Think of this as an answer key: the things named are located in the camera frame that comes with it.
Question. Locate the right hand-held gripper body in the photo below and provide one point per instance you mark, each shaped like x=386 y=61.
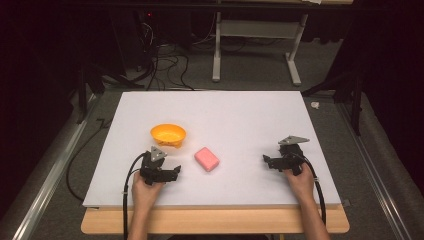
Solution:
x=290 y=156

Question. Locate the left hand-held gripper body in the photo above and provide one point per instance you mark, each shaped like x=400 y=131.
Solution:
x=151 y=168

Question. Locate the pink sponge block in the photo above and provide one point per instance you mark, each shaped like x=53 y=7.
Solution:
x=207 y=159

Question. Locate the orange bowl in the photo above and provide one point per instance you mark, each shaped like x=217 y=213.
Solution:
x=168 y=134

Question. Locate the person's left hand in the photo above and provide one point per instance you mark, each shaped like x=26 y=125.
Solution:
x=145 y=194

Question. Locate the person's right hand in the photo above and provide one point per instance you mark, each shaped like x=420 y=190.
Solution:
x=302 y=185

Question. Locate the white table board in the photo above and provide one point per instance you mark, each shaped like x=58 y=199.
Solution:
x=233 y=113

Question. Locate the white crumpled paper scrap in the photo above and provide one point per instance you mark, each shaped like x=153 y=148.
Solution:
x=315 y=105

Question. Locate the wooden table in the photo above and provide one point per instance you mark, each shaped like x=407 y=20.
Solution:
x=213 y=221

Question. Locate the black tripod stand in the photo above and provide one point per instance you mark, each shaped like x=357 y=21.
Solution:
x=93 y=83
x=346 y=90

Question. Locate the white metal desk frame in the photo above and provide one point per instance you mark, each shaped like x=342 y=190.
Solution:
x=256 y=46

